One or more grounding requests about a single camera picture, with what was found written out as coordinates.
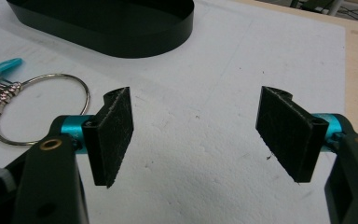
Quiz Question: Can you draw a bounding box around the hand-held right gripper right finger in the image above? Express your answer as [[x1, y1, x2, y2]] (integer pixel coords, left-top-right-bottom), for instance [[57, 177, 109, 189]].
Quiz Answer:
[[255, 85, 330, 184]]

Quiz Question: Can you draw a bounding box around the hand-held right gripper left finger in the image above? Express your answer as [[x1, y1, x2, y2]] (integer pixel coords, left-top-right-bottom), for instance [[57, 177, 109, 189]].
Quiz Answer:
[[81, 86, 135, 189]]

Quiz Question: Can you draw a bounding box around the black oval tray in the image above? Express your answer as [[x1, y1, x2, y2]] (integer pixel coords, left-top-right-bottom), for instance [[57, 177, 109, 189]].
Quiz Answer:
[[6, 0, 196, 59]]

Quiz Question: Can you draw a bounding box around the teal key tag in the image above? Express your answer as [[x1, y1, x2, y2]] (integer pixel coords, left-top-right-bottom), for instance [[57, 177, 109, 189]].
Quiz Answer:
[[0, 57, 24, 77]]

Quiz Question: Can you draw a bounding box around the white metal stand leg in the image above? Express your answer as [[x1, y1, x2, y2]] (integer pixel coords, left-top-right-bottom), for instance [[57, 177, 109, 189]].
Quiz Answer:
[[326, 0, 345, 17]]

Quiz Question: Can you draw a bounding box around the large metal key ring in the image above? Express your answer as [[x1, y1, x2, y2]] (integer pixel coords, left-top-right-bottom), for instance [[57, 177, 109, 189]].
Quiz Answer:
[[0, 73, 91, 147]]

